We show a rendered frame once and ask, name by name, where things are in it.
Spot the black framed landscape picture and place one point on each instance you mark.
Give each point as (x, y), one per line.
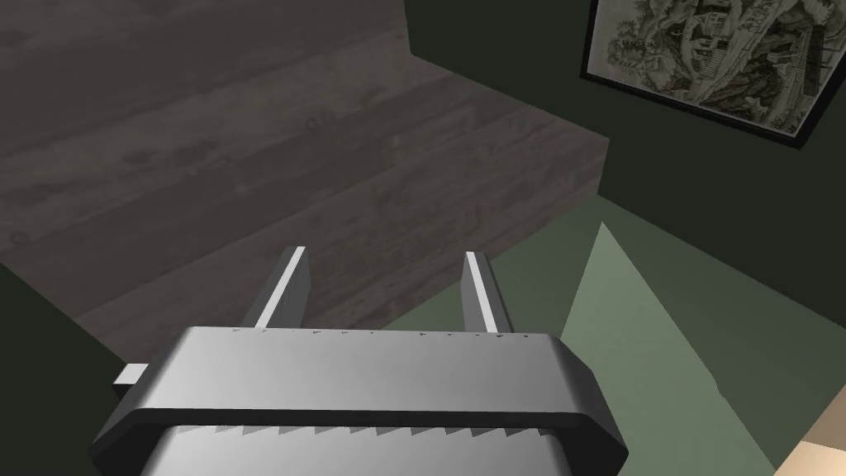
(720, 56)

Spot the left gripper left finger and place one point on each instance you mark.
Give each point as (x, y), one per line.
(283, 294)

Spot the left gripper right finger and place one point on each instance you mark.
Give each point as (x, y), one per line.
(484, 301)

